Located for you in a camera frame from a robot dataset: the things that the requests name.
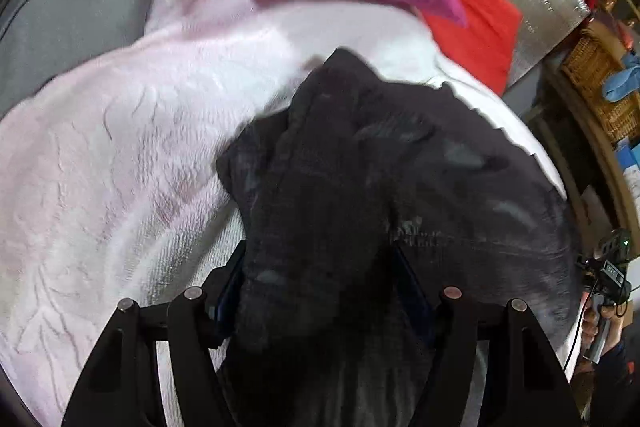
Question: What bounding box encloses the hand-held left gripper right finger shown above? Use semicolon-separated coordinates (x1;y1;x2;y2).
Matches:
390;242;583;427

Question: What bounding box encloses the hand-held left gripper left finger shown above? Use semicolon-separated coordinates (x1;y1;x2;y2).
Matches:
60;239;248;427

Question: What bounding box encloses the black puffer jacket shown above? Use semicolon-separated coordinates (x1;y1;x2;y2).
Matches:
215;47;583;427

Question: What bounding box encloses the person's right forearm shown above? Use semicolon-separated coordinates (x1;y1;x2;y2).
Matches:
592;339;640;427

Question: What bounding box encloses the person's right hand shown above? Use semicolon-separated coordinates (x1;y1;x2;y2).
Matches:
580;302;601;343

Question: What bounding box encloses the wooden shelf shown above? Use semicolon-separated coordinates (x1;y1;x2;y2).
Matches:
542;57;640;248

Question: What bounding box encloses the pale pink textured blanket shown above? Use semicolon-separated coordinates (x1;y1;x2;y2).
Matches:
0;0;311;427

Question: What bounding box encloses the light blue cloth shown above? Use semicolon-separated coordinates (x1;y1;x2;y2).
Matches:
602;52;640;104

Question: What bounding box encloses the wicker basket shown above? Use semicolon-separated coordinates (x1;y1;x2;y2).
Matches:
560;24;640;142

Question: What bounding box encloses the white bed sheet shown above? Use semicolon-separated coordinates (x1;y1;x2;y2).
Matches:
150;0;583;427

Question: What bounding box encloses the red cushion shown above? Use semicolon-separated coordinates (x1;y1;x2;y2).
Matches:
420;0;525;95

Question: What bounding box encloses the grey garment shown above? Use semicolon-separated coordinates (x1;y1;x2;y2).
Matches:
0;0;181;118

